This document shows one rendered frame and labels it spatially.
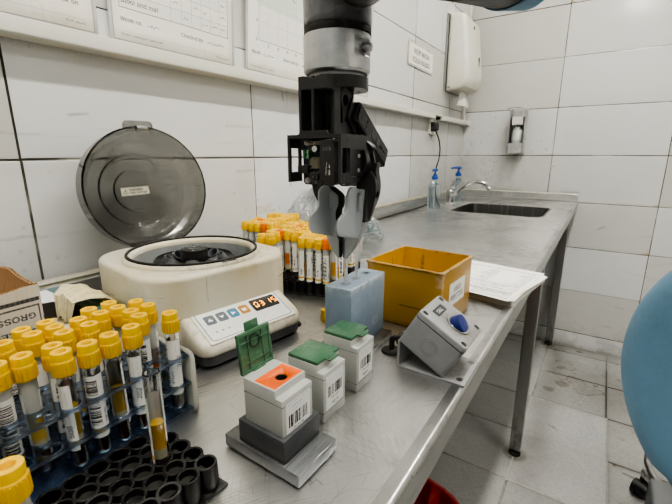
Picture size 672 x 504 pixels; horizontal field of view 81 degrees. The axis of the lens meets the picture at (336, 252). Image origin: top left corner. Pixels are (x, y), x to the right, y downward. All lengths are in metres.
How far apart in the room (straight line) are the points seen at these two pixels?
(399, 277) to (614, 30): 2.25
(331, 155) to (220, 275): 0.24
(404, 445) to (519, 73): 2.47
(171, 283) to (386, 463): 0.33
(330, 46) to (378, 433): 0.40
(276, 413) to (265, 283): 0.30
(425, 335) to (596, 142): 2.23
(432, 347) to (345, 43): 0.36
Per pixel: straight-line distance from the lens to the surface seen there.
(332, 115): 0.45
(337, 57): 0.46
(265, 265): 0.62
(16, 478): 0.29
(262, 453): 0.39
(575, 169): 2.64
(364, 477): 0.39
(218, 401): 0.49
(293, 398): 0.36
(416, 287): 0.62
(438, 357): 0.51
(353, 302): 0.52
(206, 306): 0.58
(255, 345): 0.38
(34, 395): 0.41
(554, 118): 2.66
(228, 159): 1.05
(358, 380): 0.48
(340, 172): 0.42
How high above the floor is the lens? 1.14
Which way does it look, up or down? 14 degrees down
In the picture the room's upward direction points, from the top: straight up
